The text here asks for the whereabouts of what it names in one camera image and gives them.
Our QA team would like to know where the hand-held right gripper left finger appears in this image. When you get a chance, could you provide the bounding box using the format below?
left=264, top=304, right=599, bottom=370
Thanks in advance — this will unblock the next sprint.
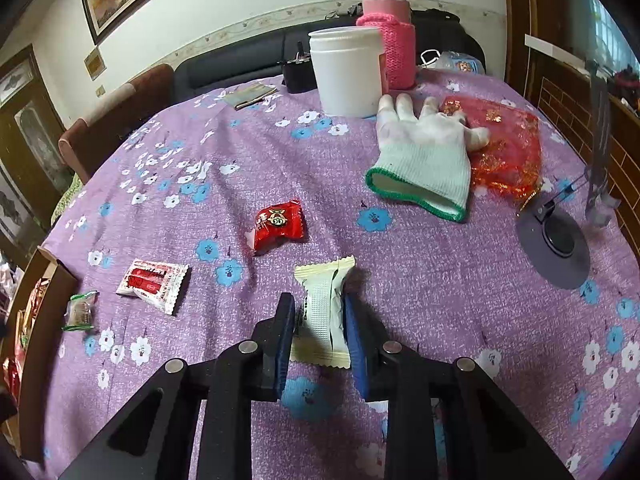
left=57, top=291, right=297, bottom=480

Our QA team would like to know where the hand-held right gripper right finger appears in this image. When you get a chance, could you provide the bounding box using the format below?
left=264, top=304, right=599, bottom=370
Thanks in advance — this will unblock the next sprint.
left=342, top=292, right=573, bottom=480

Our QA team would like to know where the cream white snack packet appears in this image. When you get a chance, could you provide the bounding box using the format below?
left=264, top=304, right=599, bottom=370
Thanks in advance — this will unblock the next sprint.
left=290, top=255, right=357, bottom=370

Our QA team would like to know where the red cartoon face snack packet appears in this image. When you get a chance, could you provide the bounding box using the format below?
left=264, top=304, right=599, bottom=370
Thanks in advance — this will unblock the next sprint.
left=247, top=199, right=307, bottom=257

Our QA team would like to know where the red white snack packet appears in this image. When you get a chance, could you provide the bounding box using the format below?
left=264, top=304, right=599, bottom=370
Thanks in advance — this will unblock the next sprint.
left=116, top=258, right=191, bottom=317

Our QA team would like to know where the small green candy packet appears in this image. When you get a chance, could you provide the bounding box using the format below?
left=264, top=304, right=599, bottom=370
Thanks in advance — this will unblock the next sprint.
left=61, top=290, right=99, bottom=333

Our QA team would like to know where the cardboard box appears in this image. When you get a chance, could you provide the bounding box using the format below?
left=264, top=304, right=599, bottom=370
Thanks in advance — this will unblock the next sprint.
left=0, top=245, right=77, bottom=463

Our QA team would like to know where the heap of assorted snack packets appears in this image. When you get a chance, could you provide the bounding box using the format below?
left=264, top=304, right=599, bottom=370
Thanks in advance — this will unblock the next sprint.
left=0, top=255, right=51, bottom=411

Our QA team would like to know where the white glove with green cuff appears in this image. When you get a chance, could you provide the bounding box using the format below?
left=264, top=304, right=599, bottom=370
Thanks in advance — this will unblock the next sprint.
left=365, top=94, right=491, bottom=223

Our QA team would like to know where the grey phone stand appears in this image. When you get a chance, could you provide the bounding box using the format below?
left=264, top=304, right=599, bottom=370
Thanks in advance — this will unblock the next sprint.
left=515, top=60, right=623, bottom=291

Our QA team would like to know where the red mesh pouch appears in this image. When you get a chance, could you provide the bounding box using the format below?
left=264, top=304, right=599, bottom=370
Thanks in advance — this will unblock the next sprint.
left=440, top=96, right=543, bottom=203

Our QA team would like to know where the folded paper booklet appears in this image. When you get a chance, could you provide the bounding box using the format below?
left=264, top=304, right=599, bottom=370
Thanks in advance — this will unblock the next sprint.
left=222, top=82, right=280, bottom=111

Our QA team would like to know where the green cushion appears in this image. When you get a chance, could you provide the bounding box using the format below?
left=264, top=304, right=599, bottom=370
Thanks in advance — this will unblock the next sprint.
left=50, top=180, right=83, bottom=226

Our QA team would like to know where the small black container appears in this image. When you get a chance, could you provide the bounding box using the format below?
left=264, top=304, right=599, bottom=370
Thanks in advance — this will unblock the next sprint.
left=282, top=42, right=316, bottom=93

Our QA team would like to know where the white plastic jar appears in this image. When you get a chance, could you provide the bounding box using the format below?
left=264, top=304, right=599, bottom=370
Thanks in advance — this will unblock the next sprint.
left=308, top=26, right=388, bottom=118

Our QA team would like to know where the black sofa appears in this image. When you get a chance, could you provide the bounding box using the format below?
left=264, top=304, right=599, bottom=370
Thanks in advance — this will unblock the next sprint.
left=172, top=7, right=486, bottom=106

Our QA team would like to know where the brown armchair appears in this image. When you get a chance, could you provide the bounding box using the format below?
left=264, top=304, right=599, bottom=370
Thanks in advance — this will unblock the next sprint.
left=58, top=63, right=176, bottom=183

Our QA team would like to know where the white face mask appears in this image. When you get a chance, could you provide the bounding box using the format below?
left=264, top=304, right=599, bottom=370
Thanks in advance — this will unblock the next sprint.
left=420, top=49, right=453, bottom=70

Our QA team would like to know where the blue printed packet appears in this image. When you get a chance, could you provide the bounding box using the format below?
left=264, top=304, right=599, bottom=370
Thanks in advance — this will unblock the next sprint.
left=440, top=51, right=487, bottom=75

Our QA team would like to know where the bottle with pink knit sleeve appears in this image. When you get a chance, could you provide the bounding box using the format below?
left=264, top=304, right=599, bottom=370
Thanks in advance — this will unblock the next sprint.
left=356, top=0, right=417, bottom=90

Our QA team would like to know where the wooden glass door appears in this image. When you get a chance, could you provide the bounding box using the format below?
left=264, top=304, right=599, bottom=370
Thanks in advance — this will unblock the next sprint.
left=0, top=45, right=68, bottom=271

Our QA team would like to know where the wooden pillar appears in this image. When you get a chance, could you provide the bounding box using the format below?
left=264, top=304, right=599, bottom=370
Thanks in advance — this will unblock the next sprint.
left=502, top=0, right=538, bottom=96

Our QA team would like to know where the red and black object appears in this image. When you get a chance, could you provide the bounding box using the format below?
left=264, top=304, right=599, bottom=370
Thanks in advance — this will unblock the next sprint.
left=612, top=65, right=640, bottom=106

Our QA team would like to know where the window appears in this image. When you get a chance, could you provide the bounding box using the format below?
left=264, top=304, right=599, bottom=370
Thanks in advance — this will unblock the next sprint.
left=565, top=0, right=640, bottom=71

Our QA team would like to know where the gold wall plaque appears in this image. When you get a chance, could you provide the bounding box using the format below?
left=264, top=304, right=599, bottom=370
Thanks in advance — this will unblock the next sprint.
left=83, top=46, right=106, bottom=81

